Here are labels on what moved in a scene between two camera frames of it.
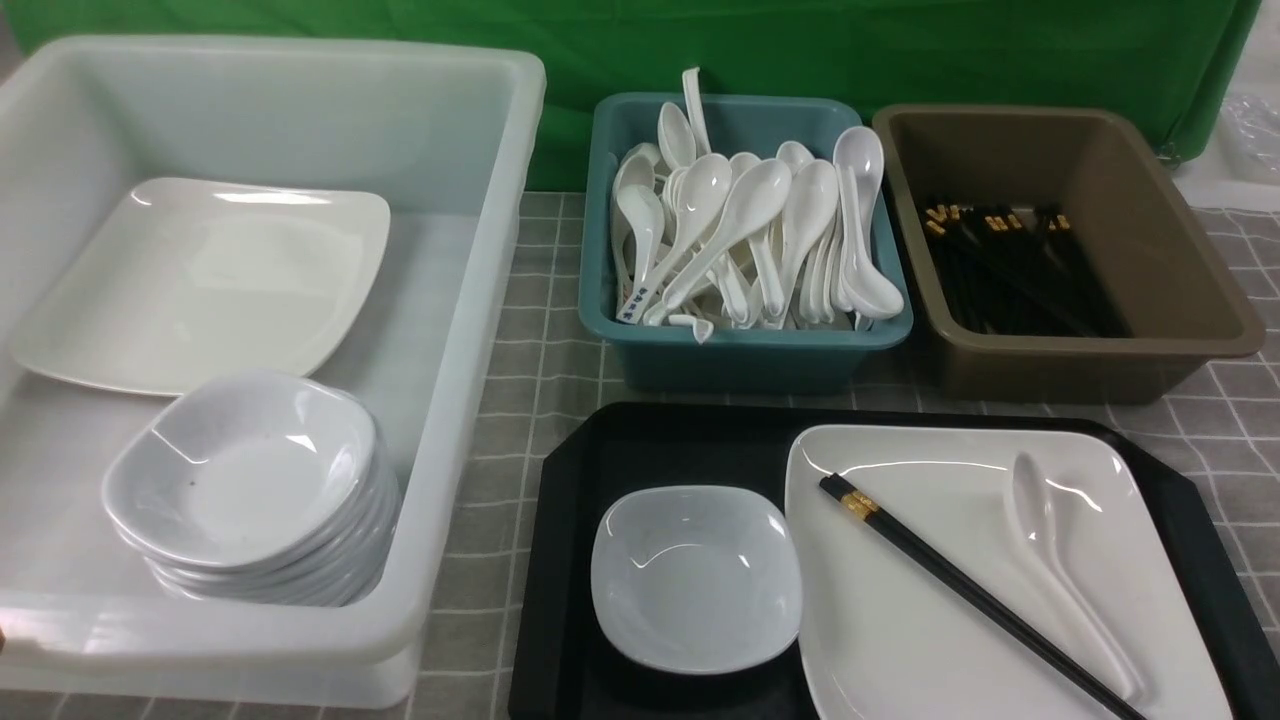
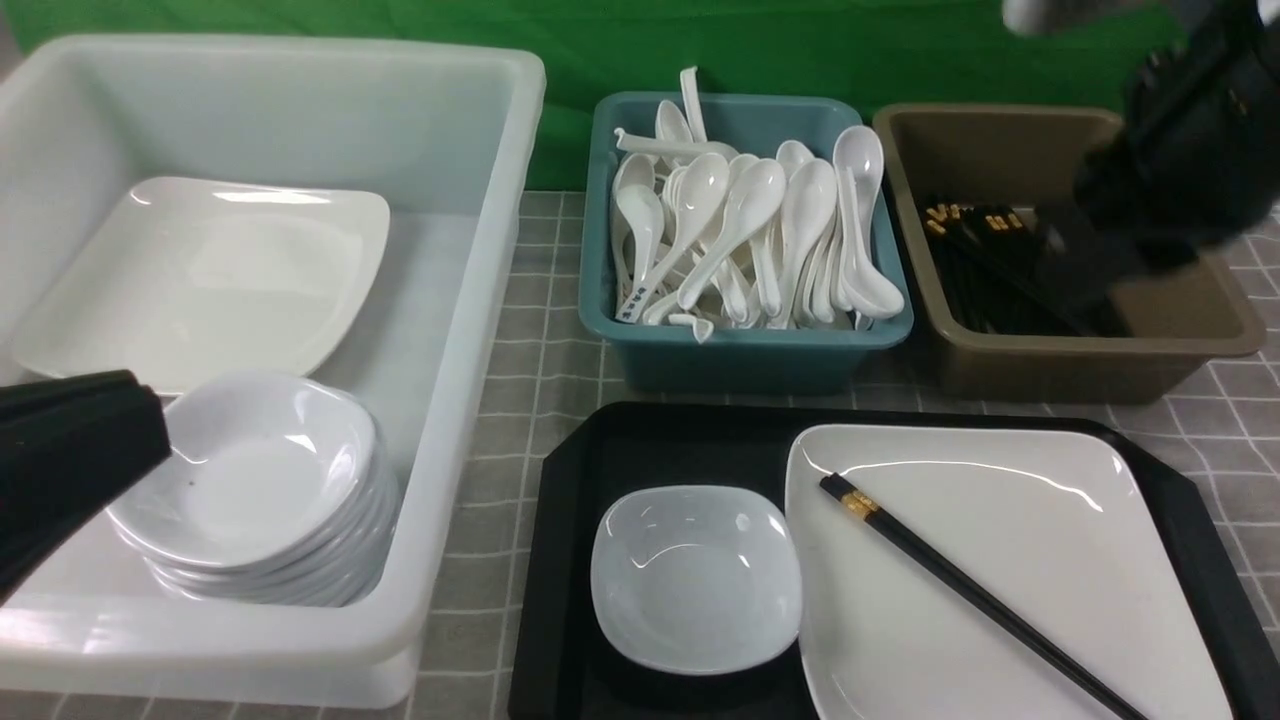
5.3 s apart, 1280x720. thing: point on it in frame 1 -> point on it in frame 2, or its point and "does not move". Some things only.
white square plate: [883, 636] does not move
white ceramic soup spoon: [1029, 507] -> [673, 146]
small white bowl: [695, 579] does not move
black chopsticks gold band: [918, 549] does not move
